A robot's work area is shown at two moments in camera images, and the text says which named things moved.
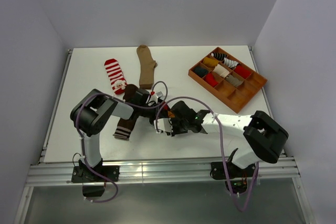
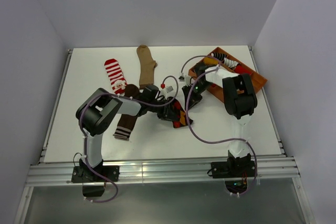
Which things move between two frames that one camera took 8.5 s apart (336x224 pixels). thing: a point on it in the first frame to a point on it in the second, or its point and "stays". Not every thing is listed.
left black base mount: x=84 y=174 stays
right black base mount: x=238 y=176 stays
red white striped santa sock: x=117 y=78 stays
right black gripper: x=175 y=131 to x=192 y=99
